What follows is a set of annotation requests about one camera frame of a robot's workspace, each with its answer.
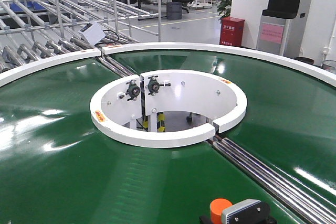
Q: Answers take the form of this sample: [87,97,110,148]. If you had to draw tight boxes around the grey black gripper finger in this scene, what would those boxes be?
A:
[221,199,270,223]

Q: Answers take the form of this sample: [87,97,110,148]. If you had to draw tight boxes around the steel conveyor seam rollers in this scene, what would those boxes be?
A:
[207,135,335,223]

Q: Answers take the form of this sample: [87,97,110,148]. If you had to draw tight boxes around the green conveyor belt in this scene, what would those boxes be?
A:
[1,49,335,223]

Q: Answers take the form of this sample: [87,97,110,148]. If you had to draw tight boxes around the black water dispenser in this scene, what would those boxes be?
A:
[257,0,300,56]

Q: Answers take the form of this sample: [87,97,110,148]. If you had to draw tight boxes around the red fire extinguisher box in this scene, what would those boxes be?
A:
[219,17,245,47]

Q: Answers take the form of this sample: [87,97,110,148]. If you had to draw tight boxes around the white control box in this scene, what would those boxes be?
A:
[78,21,106,45]

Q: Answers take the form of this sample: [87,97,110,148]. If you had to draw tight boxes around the steel roller rack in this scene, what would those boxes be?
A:
[1,0,161,72]

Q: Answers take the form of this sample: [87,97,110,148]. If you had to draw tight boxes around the white inner conveyor ring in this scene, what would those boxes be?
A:
[89,69,248,149]

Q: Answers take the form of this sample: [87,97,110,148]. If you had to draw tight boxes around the round white conveyor frame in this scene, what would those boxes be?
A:
[1,42,335,86]

